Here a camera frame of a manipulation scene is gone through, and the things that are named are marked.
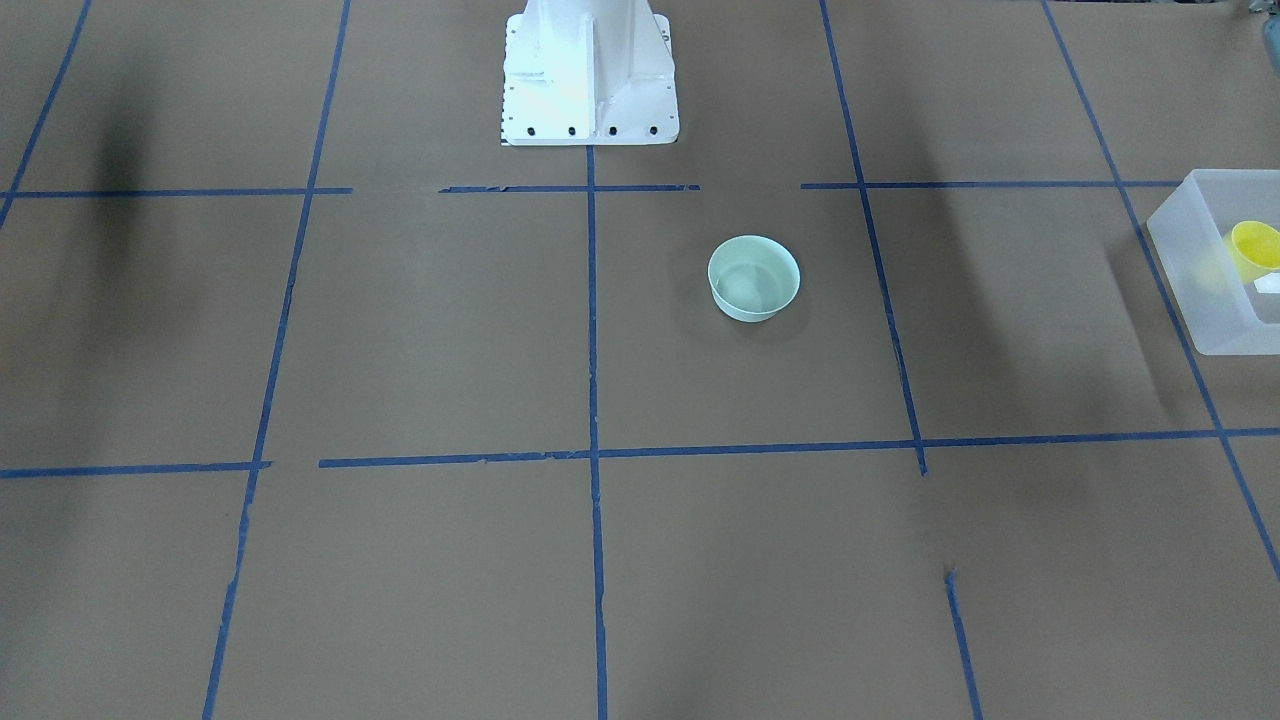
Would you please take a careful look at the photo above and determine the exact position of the yellow plastic cup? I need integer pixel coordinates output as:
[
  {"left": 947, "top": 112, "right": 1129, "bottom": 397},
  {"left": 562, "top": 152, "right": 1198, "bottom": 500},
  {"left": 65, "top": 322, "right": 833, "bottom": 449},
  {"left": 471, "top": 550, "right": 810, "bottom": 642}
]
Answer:
[{"left": 1222, "top": 220, "right": 1279, "bottom": 284}]

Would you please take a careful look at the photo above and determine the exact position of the mint green bowl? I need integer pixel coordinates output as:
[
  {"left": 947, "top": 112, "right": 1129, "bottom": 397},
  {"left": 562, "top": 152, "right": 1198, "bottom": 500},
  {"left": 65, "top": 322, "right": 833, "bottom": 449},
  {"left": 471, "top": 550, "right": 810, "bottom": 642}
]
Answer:
[{"left": 707, "top": 234, "right": 803, "bottom": 323}]

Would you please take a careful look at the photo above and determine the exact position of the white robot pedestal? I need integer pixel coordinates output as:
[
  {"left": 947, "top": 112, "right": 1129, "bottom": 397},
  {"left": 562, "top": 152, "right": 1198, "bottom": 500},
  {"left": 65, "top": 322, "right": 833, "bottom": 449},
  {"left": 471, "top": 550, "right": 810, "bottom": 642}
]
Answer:
[{"left": 500, "top": 1, "right": 681, "bottom": 147}]

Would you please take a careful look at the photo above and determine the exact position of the translucent white plastic box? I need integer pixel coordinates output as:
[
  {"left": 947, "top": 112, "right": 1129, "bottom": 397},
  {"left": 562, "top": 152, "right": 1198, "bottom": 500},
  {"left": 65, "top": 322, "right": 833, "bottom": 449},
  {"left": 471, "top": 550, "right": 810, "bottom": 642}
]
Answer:
[{"left": 1147, "top": 169, "right": 1279, "bottom": 355}]

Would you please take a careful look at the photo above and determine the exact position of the white paper label in box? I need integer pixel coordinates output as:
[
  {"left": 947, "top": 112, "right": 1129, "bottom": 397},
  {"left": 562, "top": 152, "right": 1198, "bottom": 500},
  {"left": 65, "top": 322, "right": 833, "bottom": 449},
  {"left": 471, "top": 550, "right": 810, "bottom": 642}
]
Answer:
[{"left": 1253, "top": 272, "right": 1280, "bottom": 293}]

